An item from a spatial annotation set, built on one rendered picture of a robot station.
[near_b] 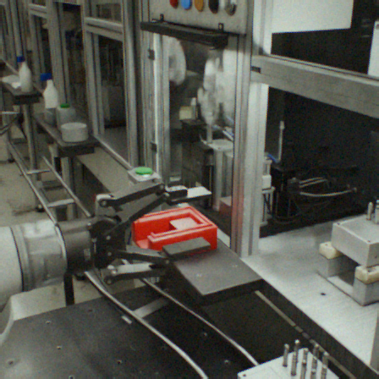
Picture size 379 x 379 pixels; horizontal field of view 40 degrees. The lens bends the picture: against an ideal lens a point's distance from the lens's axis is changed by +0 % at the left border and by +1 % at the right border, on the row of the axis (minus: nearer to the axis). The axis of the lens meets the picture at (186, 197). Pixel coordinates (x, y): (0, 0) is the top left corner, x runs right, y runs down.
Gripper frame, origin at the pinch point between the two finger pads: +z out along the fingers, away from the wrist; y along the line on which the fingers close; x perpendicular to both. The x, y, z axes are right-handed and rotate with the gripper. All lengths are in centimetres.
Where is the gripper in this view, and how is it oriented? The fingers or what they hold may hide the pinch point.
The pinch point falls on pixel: (191, 221)
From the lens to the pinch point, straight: 80.3
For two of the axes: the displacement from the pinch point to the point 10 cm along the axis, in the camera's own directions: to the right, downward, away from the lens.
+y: 0.0, -9.2, -3.9
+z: 8.9, -1.7, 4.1
